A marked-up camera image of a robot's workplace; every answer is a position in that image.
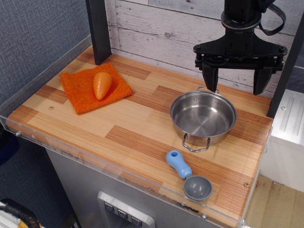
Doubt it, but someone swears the silver dispenser button panel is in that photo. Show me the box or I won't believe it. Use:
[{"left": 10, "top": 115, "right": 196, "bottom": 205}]
[{"left": 97, "top": 191, "right": 156, "bottom": 228}]

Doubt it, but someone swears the dark right vertical post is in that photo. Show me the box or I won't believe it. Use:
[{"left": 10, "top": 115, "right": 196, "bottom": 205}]
[{"left": 267, "top": 16, "right": 304, "bottom": 118}]

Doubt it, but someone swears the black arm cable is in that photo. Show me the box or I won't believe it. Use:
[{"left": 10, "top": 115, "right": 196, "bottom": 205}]
[{"left": 258, "top": 0, "right": 286, "bottom": 37}]

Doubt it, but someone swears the orange plastic carrot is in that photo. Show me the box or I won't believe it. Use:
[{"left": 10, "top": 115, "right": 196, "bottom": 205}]
[{"left": 93, "top": 72, "right": 112, "bottom": 100}]

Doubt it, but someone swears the white aluminium side block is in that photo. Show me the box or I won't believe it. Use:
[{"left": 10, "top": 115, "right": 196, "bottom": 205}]
[{"left": 260, "top": 89, "right": 304, "bottom": 192}]

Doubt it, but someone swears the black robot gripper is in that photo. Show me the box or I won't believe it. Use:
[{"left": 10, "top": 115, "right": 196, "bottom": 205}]
[{"left": 193, "top": 20, "right": 288, "bottom": 95}]

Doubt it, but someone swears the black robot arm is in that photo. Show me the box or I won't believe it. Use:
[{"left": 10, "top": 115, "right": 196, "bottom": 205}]
[{"left": 193, "top": 0, "right": 288, "bottom": 95}]

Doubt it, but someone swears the stainless steel pot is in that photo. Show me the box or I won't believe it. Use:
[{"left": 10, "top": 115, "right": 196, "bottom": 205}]
[{"left": 170, "top": 85, "right": 238, "bottom": 152}]

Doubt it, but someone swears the orange woven cloth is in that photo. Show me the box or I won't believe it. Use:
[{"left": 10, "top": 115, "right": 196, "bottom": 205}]
[{"left": 60, "top": 64, "right": 133, "bottom": 114}]

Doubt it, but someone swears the blue grey toy scoop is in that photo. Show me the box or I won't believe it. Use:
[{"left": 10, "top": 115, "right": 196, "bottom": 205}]
[{"left": 166, "top": 150, "right": 213, "bottom": 202}]

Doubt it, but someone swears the grey toy fridge cabinet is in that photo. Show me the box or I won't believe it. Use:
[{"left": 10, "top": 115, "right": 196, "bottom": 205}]
[{"left": 47, "top": 150, "right": 241, "bottom": 228}]

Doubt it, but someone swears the dark vertical post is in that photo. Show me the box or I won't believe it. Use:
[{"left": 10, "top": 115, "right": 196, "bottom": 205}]
[
  {"left": 86, "top": 0, "right": 112, "bottom": 65},
  {"left": 267, "top": 16, "right": 304, "bottom": 118}
]

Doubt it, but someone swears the dark left vertical post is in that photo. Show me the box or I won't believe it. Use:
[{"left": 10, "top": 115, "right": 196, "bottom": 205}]
[{"left": 86, "top": 0, "right": 112, "bottom": 65}]

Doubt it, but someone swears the clear acrylic guard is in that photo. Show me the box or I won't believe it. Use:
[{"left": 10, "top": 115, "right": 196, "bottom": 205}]
[{"left": 0, "top": 34, "right": 274, "bottom": 228}]

